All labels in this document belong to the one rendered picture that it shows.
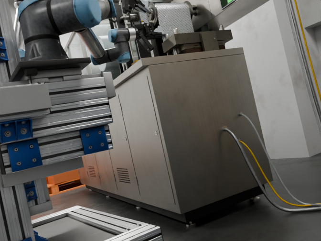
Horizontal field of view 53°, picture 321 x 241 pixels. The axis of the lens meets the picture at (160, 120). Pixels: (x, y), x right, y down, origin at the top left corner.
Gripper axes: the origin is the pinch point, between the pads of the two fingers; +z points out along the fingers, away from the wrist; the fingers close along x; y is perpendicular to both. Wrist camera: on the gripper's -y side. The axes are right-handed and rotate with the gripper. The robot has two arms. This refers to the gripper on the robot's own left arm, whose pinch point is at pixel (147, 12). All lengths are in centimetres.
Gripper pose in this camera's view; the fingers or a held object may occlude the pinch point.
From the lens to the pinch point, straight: 209.4
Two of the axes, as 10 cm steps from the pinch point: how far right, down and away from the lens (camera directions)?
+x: -4.2, 1.1, 9.0
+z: 8.2, 4.8, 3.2
